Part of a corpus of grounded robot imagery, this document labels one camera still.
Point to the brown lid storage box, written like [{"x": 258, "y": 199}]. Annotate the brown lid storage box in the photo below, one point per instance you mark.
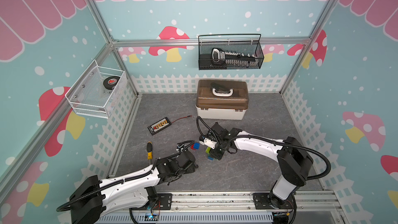
[{"x": 222, "y": 99}]

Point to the black wire wall basket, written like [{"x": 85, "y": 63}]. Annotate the black wire wall basket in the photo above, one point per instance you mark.
[{"x": 230, "y": 51}]

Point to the yellow handled screwdriver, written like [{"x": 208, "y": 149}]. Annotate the yellow handled screwdriver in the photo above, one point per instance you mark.
[{"x": 149, "y": 149}]

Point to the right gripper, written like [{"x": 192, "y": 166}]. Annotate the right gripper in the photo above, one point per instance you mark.
[{"x": 212, "y": 153}]

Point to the screwdriver bit set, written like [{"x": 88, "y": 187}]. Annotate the screwdriver bit set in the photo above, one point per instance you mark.
[{"x": 220, "y": 57}]

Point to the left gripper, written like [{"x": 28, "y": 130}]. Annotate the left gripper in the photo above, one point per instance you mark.
[{"x": 191, "y": 168}]

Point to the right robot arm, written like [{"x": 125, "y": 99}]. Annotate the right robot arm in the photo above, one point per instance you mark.
[{"x": 295, "y": 161}]

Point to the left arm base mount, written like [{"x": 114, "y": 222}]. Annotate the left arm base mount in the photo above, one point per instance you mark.
[{"x": 163, "y": 201}]

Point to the black charger board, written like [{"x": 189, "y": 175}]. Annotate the black charger board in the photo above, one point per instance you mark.
[{"x": 159, "y": 126}]

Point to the white wire wall basket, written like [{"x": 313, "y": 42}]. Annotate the white wire wall basket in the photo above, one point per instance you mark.
[{"x": 88, "y": 96}]

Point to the black tape roll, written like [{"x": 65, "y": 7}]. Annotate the black tape roll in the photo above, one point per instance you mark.
[{"x": 110, "y": 83}]

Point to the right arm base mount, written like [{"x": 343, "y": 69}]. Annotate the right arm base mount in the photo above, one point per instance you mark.
[{"x": 262, "y": 200}]

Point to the green circuit board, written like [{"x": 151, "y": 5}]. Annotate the green circuit board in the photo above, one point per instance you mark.
[{"x": 149, "y": 217}]

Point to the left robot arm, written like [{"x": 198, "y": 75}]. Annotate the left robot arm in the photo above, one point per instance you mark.
[{"x": 96, "y": 197}]

